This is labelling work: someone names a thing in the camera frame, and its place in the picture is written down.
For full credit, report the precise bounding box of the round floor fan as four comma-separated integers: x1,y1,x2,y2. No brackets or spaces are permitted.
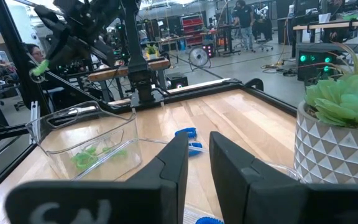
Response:
187,46,213,72

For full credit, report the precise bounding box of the red storage shelf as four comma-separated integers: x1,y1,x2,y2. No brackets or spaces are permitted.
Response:
180,14,205,48

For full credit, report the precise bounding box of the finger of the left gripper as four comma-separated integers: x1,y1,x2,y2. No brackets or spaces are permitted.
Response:
47,33,86,67
34,4,70,37

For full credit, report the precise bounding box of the black office chair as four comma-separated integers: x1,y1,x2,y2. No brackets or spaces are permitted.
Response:
252,17,275,52

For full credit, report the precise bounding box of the green spring keychain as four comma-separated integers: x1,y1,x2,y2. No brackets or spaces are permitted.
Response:
29,58,50,83
70,146,99,171

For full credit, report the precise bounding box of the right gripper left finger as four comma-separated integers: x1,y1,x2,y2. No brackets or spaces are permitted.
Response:
4,132,189,224

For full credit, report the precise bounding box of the clear bin with handle cutout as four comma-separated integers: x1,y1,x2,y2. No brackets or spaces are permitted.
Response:
25,100,143,182

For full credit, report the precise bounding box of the wooden workbench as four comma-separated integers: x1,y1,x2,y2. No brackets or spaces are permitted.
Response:
87,57,171,83

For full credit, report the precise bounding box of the clear plastic bin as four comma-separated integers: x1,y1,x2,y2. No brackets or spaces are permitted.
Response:
73,138,303,224

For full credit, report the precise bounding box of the small yellow-green potted plant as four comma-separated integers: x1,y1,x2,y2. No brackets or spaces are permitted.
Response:
144,43,160,60

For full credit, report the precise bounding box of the wooden top desk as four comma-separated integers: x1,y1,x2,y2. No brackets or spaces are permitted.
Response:
292,17,358,44

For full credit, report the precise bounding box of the person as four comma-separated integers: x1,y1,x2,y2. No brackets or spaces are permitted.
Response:
23,42,48,82
232,0,256,52

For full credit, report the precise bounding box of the black aluminium table frame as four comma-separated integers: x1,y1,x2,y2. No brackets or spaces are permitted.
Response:
0,0,298,203

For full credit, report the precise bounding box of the black box with green lights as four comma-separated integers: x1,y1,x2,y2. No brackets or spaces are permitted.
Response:
296,43,340,82

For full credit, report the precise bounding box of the small black floor box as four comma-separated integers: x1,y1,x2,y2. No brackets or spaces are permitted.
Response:
165,72,190,90

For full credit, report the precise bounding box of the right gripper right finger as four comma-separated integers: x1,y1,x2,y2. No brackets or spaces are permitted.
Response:
209,131,358,224

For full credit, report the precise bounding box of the white geometric plant pot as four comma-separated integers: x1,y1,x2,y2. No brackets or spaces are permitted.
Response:
293,101,358,185

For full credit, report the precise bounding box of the green artificial succulent plant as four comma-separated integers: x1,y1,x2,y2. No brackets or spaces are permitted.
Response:
303,42,358,134

